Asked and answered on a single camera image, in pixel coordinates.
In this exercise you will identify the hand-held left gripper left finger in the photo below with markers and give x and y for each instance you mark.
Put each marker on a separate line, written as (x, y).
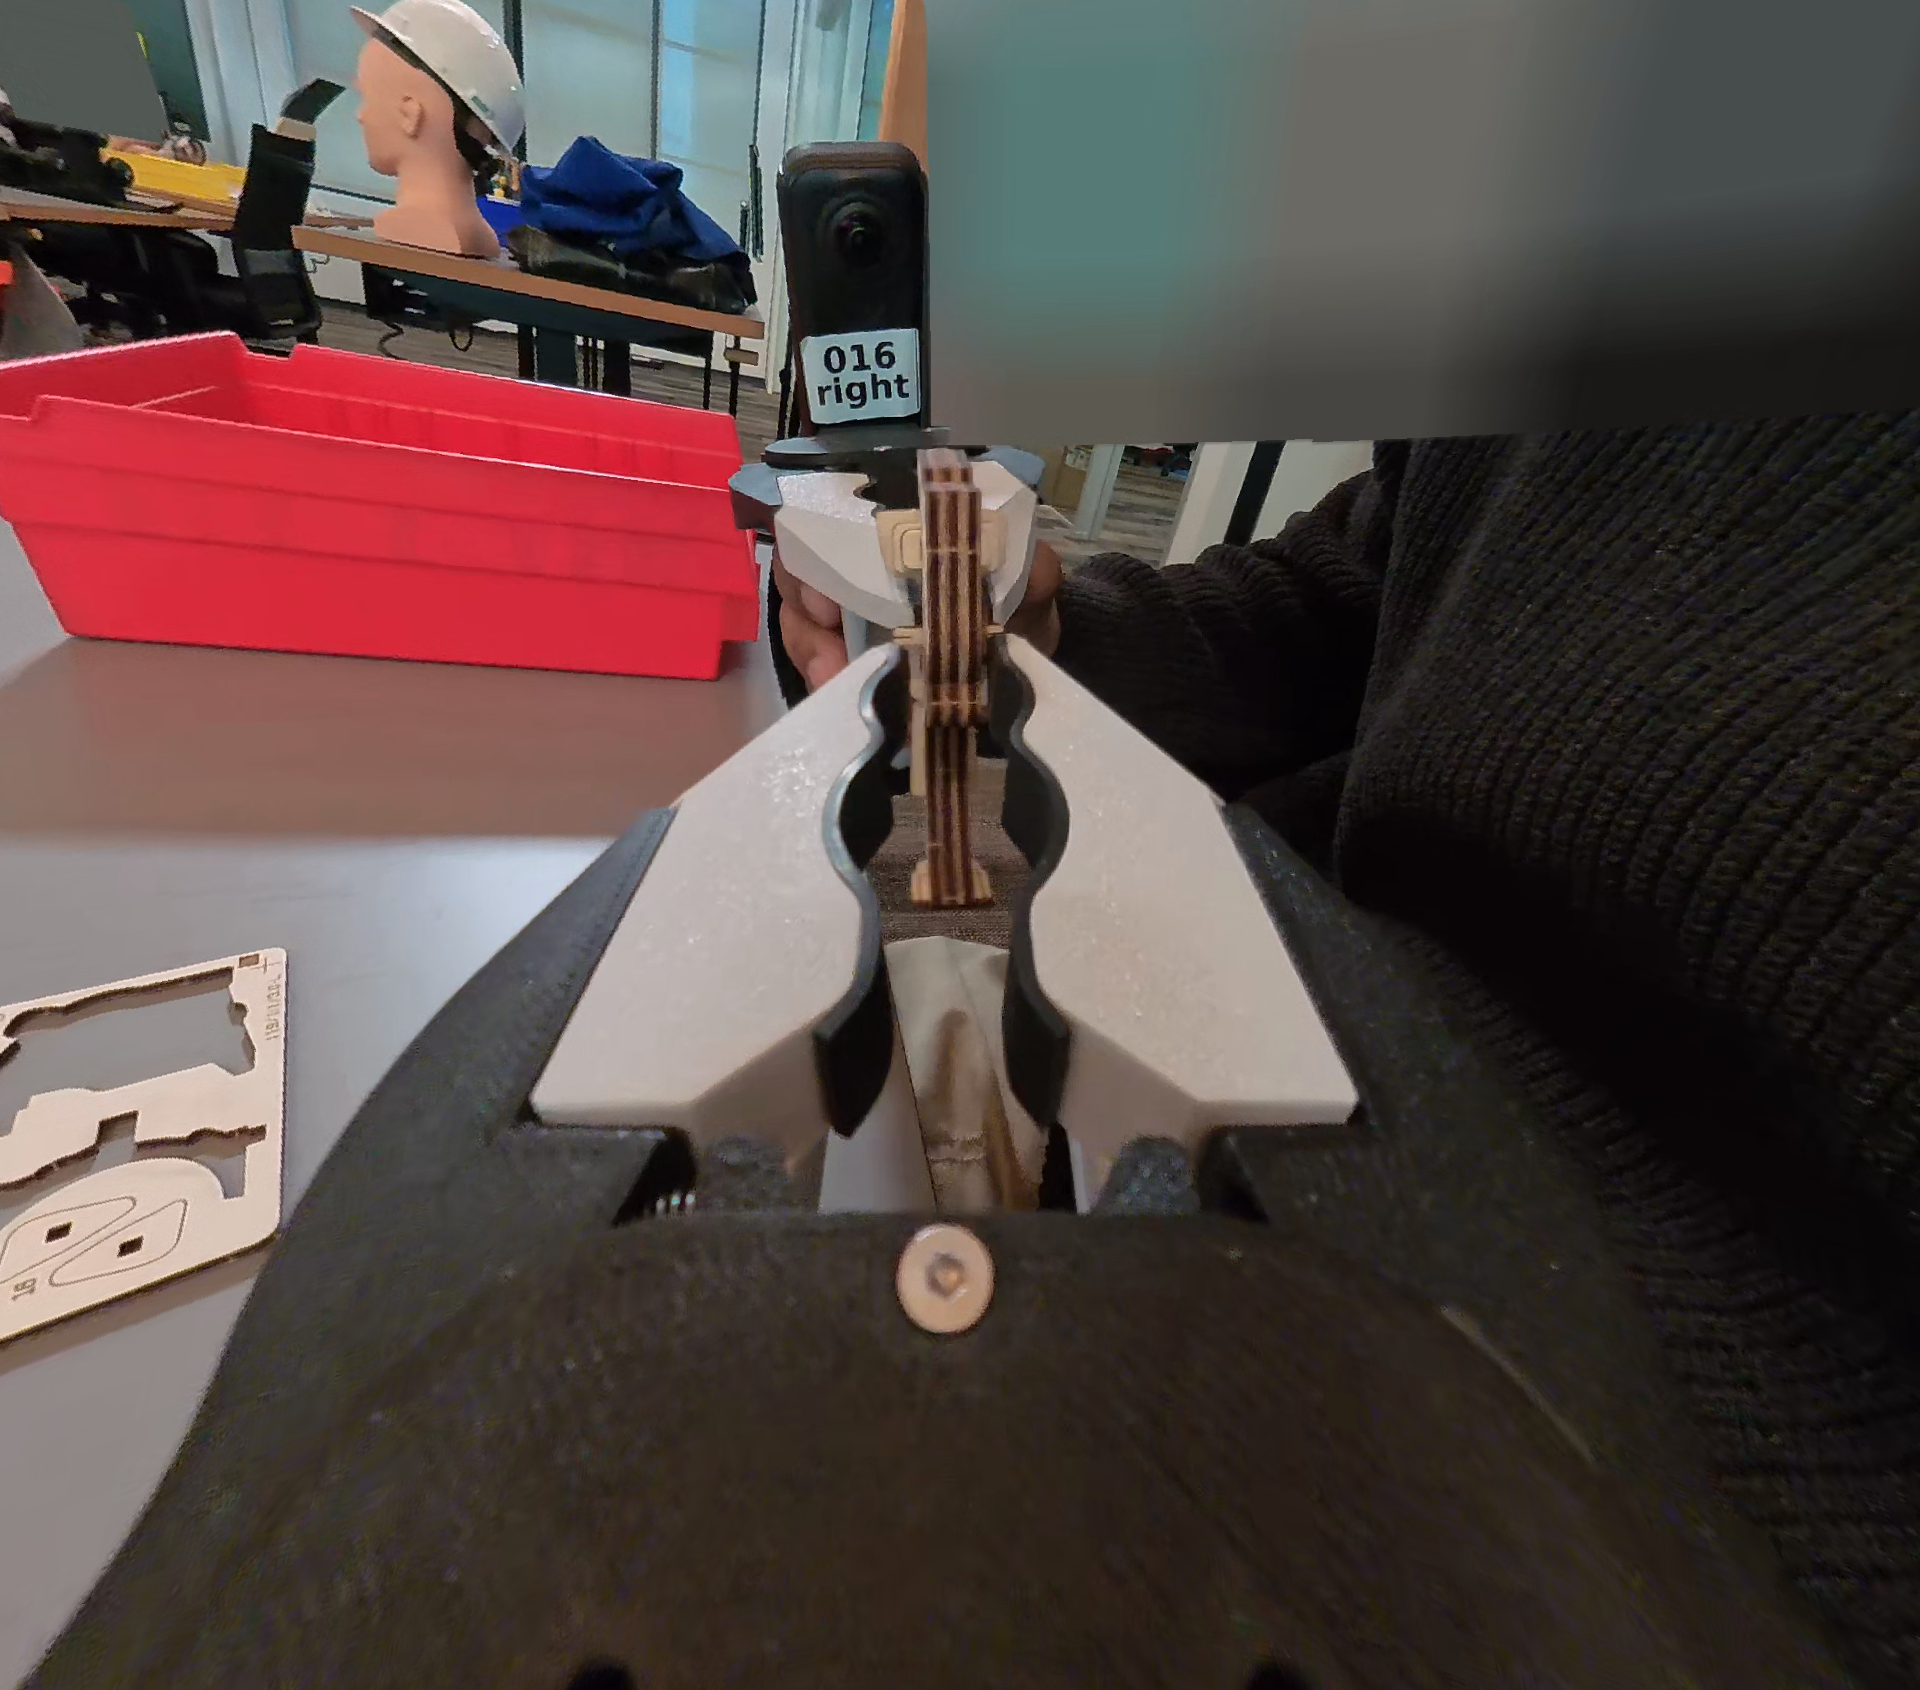
(704, 955)

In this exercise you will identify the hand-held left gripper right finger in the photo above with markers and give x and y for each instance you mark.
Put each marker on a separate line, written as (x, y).
(1200, 970)

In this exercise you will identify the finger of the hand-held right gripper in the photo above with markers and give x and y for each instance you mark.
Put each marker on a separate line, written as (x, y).
(1020, 550)
(840, 550)

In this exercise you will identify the wooden puzzle model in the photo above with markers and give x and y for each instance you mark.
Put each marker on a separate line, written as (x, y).
(948, 671)

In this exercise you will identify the person's right forearm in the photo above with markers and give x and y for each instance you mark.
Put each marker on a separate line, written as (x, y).
(1200, 641)

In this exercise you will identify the grey desk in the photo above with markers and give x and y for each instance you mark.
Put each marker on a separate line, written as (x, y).
(375, 790)

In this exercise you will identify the person's right hand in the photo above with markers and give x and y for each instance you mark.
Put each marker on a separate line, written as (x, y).
(810, 655)

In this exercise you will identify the blue jacket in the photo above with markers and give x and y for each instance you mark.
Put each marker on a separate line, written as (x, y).
(630, 199)

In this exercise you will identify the black bag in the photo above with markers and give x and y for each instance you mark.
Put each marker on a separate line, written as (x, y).
(615, 273)

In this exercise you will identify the beige trousers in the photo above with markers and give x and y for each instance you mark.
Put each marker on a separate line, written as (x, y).
(960, 1044)

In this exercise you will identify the long wooden table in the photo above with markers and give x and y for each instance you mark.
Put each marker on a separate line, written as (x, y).
(571, 299)

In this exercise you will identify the white hard hat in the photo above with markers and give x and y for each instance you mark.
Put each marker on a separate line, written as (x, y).
(459, 54)

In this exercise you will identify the mannequin head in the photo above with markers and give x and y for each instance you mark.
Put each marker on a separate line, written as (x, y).
(412, 168)

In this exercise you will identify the person's black sweater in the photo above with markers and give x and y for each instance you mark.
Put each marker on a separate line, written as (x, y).
(1650, 895)

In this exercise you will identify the red plastic bin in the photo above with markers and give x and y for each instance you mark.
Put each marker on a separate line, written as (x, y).
(375, 550)

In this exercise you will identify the wooden puzzle sheet with cutouts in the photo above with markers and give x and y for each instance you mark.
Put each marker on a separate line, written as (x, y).
(224, 1194)

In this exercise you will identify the black office chair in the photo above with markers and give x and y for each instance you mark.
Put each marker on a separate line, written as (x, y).
(278, 234)

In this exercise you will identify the yellow tool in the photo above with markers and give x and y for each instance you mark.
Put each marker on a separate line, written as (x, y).
(172, 175)

